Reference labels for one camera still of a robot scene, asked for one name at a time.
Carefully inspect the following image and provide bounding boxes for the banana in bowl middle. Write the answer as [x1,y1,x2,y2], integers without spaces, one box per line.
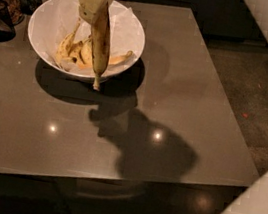
[69,38,93,68]

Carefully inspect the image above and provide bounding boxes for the white bowl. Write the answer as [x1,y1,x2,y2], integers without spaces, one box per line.
[20,0,152,91]

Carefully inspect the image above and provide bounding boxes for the dark cabinet with handle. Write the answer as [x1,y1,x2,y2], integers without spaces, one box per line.
[0,174,244,214]

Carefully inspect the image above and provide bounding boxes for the banana at bowl left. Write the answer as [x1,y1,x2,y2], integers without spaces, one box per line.
[55,19,81,64]

